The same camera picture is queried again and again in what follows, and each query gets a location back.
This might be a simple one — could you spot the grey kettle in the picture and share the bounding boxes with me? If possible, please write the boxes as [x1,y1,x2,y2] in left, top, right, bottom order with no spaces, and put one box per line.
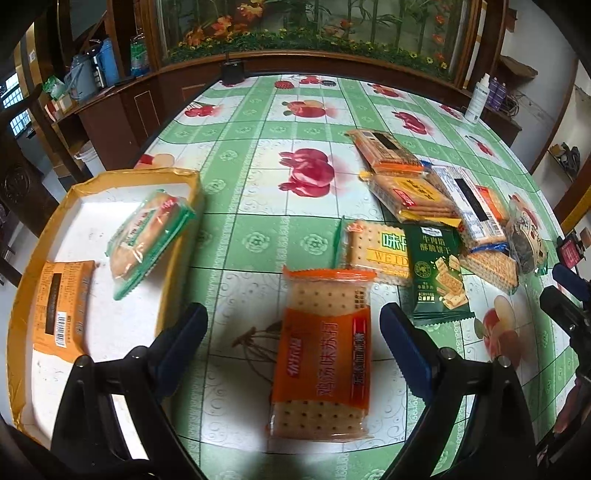
[64,56,98,102]

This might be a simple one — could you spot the clear round biscuit packet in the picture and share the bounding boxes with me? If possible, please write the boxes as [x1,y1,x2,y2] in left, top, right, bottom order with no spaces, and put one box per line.
[505,194,550,275]

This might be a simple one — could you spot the green fruit-print tablecloth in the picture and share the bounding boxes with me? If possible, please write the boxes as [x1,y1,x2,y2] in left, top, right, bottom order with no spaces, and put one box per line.
[134,74,583,480]

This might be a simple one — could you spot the person's right hand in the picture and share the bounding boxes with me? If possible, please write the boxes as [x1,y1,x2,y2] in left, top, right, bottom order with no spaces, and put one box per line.
[554,378,591,437]

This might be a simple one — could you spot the orange cracker packet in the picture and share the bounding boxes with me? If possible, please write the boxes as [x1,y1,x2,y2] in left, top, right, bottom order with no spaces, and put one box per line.
[346,128,423,174]
[268,265,377,443]

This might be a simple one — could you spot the white spray bottle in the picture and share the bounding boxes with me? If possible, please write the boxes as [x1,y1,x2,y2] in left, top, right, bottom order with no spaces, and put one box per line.
[464,74,491,124]

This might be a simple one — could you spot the green cracker packet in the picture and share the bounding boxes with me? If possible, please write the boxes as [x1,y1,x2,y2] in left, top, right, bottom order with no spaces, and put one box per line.
[106,189,197,301]

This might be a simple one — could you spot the dark shoes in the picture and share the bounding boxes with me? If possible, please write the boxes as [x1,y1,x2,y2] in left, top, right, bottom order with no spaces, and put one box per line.
[556,144,581,174]

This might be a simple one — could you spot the dark green biscuit packet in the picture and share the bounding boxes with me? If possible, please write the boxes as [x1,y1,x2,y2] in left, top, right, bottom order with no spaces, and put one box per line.
[404,222,476,326]

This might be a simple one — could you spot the purple bottles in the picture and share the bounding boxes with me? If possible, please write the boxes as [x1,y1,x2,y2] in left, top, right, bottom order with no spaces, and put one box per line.
[486,78,509,112]

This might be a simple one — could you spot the blue-edged cracker packet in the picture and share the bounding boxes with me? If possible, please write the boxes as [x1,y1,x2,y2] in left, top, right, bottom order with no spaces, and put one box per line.
[459,247,520,294]

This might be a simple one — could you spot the small black box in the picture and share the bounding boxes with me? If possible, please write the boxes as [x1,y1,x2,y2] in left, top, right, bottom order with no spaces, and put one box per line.
[221,60,245,85]

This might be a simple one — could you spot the dark wooden cabinet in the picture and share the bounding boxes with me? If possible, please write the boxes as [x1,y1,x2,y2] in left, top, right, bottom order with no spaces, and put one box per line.
[46,60,232,171]

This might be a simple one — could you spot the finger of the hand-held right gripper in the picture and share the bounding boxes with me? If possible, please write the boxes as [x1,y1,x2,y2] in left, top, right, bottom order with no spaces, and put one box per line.
[539,285,591,344]
[552,263,591,298]

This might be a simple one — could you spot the yellow cracker packet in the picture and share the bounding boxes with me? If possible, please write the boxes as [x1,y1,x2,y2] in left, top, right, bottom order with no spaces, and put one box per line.
[360,168,462,227]

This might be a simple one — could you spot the white bucket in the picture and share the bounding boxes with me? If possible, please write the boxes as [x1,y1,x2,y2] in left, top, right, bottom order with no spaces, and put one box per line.
[74,141,100,174]

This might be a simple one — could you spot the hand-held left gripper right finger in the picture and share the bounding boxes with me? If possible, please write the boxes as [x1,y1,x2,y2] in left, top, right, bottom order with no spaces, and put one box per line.
[379,302,539,480]

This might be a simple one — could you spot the glass tank with plants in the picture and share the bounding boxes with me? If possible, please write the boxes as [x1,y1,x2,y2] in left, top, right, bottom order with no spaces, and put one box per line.
[152,0,481,84]

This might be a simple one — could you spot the yellow-green label cracker packet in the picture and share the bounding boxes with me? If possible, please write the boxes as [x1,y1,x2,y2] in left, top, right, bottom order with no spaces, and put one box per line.
[335,217,414,287]

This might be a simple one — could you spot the white label cracker packet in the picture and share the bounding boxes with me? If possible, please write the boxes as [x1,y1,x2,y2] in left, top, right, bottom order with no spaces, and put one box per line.
[427,165,509,252]

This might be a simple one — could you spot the blue thermos jug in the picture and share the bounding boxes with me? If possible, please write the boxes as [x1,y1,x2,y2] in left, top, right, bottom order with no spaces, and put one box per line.
[97,38,120,88]

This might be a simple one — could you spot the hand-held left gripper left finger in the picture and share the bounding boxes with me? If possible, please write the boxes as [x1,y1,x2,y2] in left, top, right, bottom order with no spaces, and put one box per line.
[51,302,208,480]

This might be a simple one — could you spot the orange barcode snack packet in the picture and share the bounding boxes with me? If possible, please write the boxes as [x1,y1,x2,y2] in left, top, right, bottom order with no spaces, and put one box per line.
[32,260,96,361]

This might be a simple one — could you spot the small red object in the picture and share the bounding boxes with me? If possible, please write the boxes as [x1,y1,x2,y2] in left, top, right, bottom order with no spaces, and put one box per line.
[558,233,587,266]

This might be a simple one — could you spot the clear water bottle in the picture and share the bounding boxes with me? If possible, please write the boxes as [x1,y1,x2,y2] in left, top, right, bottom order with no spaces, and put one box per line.
[129,34,151,77]

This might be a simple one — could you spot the carved wooden chair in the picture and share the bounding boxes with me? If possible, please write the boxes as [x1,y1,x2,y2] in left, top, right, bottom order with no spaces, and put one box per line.
[0,134,61,287]

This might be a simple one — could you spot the yellow cardboard box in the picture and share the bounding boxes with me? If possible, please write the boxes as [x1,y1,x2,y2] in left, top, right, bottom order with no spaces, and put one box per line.
[9,168,204,430]

